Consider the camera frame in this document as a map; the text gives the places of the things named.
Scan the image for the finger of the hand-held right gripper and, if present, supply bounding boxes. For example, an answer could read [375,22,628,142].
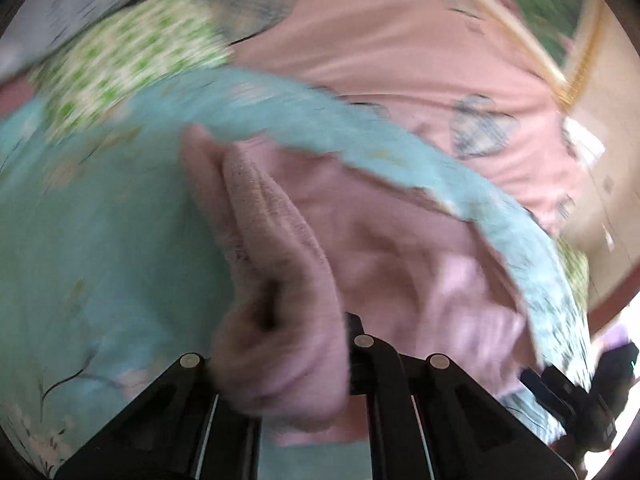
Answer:
[520,364,586,423]

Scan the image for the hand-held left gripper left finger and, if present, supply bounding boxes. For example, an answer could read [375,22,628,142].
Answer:
[54,353,262,480]

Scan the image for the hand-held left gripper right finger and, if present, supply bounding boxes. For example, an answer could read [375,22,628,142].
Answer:
[344,312,577,480]

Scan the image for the purple knit sweater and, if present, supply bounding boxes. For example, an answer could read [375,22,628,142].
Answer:
[179,124,547,448]

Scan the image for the blue floral bed sheet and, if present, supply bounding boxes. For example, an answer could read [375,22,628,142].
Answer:
[0,67,601,476]

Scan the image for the pink quilt with plaid hearts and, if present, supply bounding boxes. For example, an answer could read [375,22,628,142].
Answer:
[165,0,588,236]

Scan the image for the green checked pillow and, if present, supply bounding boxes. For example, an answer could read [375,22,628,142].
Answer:
[29,0,236,143]

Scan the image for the grey printed pillow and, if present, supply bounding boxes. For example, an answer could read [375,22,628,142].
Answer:
[0,0,173,81]

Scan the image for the floral picture with gold frame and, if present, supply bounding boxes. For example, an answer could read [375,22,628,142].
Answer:
[425,0,608,106]

